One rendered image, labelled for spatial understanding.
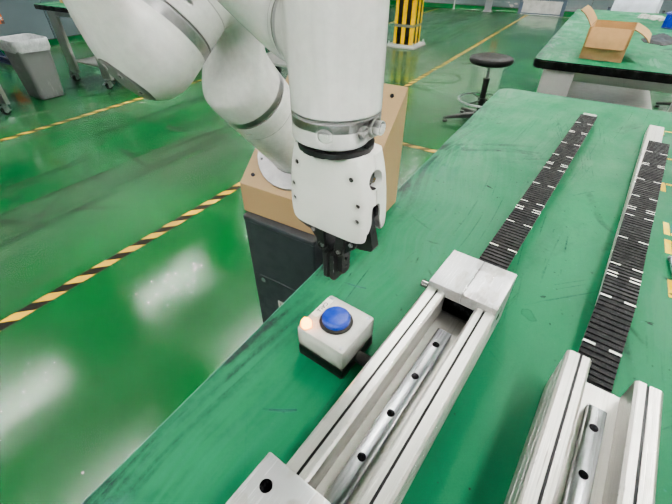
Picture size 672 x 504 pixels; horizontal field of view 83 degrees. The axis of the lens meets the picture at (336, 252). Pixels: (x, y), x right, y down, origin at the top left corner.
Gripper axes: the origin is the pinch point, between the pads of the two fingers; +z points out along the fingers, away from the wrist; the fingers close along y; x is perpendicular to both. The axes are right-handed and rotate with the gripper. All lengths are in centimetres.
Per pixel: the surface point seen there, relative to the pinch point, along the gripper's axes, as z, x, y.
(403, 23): 62, -577, 299
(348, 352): 12.4, 2.6, -4.0
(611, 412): 12.9, -9.3, -33.7
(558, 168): 14, -76, -14
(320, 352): 14.0, 4.0, -0.2
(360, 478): 12.0, 14.7, -14.0
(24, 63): 59, -116, 466
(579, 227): 17, -57, -23
